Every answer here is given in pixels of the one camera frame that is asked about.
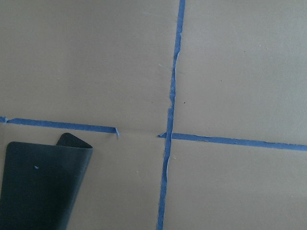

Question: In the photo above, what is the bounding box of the black mouse pad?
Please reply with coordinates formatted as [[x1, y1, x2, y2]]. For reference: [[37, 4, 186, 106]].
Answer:
[[0, 133, 93, 230]]

